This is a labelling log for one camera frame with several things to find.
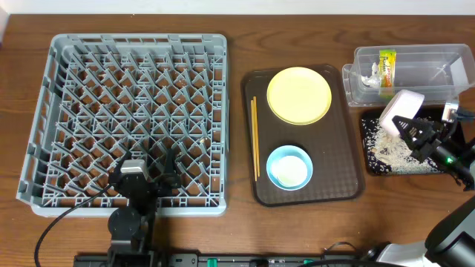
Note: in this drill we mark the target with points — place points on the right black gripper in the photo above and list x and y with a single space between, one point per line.
425 141

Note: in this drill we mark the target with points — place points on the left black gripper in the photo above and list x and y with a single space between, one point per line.
149 182

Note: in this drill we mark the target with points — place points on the pink white bowl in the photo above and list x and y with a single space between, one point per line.
405 103

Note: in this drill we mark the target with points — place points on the white tissue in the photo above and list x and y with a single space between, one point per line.
374 80

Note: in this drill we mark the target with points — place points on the green yellow snack wrapper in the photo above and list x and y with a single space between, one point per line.
387 67

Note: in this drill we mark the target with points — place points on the white cup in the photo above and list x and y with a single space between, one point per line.
290 171

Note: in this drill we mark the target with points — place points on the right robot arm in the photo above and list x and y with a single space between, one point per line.
451 242

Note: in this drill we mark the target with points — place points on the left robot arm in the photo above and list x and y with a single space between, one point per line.
132 227

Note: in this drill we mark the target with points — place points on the spilled rice food waste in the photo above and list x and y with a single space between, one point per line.
393 155

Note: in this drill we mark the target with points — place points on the grey plastic dishwasher rack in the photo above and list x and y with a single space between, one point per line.
106 96

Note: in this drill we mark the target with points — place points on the black rectangular tray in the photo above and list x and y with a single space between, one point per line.
367 118

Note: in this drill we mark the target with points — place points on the clear plastic bin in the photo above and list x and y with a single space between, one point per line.
438 71

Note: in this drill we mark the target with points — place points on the dark brown serving tray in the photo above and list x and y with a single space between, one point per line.
330 143

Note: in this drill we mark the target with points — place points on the wooden chopstick left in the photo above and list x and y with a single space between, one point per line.
253 141

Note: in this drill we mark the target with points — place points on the wooden chopstick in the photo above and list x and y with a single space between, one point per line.
256 141
253 141

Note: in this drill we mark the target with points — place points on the wooden chopstick right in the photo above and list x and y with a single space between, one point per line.
256 141

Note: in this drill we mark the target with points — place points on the yellow round plate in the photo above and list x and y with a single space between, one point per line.
299 95

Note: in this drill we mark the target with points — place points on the light blue bowl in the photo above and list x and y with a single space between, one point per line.
289 150

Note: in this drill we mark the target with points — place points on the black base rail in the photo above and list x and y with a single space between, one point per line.
195 260

